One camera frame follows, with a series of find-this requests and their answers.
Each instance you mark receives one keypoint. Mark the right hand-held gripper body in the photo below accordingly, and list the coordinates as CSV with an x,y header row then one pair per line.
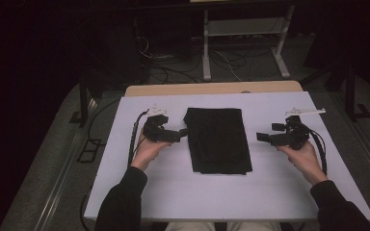
x,y
295,136

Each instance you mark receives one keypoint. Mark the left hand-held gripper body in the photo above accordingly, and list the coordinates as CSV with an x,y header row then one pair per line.
x,y
155,131

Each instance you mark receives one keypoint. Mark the black pants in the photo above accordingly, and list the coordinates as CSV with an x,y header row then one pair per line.
x,y
218,141

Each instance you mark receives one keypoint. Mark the person's left hand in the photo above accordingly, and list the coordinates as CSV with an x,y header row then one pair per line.
x,y
144,152

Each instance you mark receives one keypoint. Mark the person's right hand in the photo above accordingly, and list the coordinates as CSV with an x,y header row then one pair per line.
x,y
306,162

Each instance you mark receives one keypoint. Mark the wooden table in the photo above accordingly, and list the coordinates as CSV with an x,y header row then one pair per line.
x,y
205,88

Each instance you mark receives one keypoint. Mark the black metal stand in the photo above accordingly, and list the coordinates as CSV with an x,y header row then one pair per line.
x,y
83,102
350,93

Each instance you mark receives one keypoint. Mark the white table board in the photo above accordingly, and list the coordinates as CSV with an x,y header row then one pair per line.
x,y
221,195

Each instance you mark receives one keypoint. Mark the person's legs light trousers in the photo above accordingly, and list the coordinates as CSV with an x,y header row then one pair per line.
x,y
189,227

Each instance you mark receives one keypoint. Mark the white metal frame stand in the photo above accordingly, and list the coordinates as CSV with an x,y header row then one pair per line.
x,y
206,57

